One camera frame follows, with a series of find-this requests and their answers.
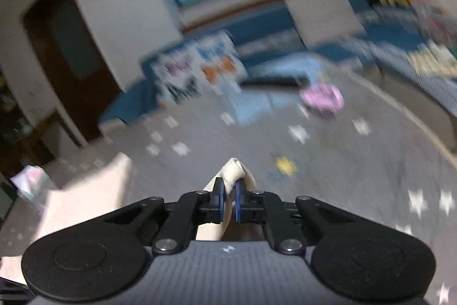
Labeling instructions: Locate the dark wooden door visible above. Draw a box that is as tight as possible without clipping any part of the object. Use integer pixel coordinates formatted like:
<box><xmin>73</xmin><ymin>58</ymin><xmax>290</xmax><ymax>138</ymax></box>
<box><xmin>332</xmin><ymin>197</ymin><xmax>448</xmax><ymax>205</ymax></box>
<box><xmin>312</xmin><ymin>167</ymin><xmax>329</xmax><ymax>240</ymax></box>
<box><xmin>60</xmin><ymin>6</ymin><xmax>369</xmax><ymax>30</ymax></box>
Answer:
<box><xmin>23</xmin><ymin>0</ymin><xmax>121</xmax><ymax>142</ymax></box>

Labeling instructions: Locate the pile of small clothes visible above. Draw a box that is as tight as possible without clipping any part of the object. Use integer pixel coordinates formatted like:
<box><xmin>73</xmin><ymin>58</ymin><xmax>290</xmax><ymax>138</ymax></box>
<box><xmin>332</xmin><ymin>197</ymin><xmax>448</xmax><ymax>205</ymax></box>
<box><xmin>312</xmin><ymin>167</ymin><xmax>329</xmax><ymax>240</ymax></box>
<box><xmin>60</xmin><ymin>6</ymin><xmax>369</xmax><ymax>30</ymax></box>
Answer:
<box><xmin>407</xmin><ymin>42</ymin><xmax>456</xmax><ymax>79</ymax></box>

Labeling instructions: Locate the blue sofa bench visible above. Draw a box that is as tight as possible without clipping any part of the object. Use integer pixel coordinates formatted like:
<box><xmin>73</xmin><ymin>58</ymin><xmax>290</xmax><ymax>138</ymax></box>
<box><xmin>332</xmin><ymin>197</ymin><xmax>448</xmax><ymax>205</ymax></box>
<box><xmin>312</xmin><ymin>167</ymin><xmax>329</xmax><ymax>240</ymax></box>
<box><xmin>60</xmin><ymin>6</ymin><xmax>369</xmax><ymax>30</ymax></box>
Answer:
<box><xmin>98</xmin><ymin>0</ymin><xmax>457</xmax><ymax>125</ymax></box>

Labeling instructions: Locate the butterfly print pillow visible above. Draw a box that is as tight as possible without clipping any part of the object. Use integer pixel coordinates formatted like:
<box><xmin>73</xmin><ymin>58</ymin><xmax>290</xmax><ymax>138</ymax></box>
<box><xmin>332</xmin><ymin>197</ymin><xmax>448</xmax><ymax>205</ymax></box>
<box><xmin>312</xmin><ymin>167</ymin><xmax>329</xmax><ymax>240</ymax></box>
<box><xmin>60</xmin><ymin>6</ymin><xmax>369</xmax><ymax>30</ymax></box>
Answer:
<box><xmin>150</xmin><ymin>30</ymin><xmax>247</xmax><ymax>106</ymax></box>

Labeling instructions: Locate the black remote control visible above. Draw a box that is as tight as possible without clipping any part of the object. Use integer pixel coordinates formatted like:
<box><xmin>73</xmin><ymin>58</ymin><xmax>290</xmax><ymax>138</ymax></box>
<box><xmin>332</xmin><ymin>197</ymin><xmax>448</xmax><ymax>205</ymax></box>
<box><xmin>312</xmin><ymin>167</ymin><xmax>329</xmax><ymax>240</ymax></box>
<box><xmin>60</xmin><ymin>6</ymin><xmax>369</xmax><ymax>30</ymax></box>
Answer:
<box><xmin>238</xmin><ymin>76</ymin><xmax>309</xmax><ymax>88</ymax></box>

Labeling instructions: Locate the pink fluffy scrunchie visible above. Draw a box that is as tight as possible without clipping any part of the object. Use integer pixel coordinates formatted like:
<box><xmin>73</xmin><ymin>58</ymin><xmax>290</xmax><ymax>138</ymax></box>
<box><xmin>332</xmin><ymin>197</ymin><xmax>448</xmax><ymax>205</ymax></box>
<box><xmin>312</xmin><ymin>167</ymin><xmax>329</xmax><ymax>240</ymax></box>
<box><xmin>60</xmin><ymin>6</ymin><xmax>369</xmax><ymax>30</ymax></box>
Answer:
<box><xmin>299</xmin><ymin>83</ymin><xmax>345</xmax><ymax>115</ymax></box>

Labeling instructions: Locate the tissue box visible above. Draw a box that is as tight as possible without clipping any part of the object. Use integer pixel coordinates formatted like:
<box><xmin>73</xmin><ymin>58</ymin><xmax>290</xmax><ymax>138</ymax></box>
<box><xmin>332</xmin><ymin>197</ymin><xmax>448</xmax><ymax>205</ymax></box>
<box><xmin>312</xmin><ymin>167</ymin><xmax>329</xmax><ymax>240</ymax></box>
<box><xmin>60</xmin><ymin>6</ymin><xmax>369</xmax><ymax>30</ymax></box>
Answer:
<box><xmin>10</xmin><ymin>165</ymin><xmax>54</xmax><ymax>202</ymax></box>

